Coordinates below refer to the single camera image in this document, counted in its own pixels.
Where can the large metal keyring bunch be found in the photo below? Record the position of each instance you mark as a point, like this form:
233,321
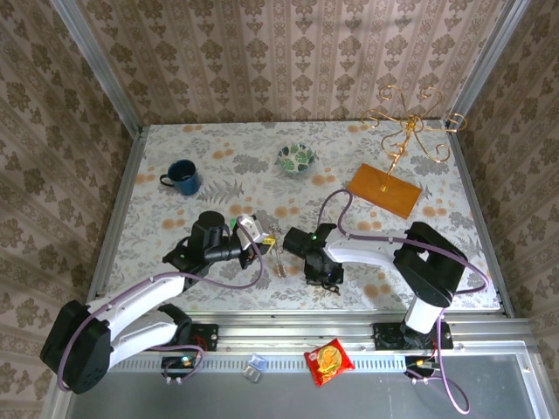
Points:
279,266

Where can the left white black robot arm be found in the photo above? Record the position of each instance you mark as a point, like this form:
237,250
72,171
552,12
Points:
131,301

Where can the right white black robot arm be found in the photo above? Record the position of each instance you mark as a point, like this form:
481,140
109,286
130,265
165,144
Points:
428,266

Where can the dark blue enamel mug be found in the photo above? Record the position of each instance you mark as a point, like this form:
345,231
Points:
185,176

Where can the green leaf pattern bowl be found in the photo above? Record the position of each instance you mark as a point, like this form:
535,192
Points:
296,158

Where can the red snack packet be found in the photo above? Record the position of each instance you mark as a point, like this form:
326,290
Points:
328,361

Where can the gold hook stand wooden base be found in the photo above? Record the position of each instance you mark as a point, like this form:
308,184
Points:
384,192

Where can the small clear plastic box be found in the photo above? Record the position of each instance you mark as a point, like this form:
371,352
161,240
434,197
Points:
254,368

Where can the left small circuit board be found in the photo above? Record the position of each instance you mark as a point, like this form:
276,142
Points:
179,363

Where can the small circuit board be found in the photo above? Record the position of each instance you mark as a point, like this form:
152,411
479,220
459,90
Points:
179,363
419,363

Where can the right small circuit board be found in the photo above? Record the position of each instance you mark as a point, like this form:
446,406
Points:
419,363

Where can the grey metal panel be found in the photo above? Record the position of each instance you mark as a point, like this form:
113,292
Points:
218,397

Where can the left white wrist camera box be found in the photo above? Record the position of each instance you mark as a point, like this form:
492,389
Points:
251,228

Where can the long aluminium base rail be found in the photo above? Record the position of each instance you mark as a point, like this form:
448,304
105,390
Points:
284,334

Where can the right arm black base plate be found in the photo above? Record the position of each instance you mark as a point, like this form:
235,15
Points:
386,338

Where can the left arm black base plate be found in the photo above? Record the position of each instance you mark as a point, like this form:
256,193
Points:
205,338

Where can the aluminium table side rail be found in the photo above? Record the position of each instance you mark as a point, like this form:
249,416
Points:
467,174
131,166

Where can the aluminium frame post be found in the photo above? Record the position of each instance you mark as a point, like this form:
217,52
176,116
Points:
485,61
100,74

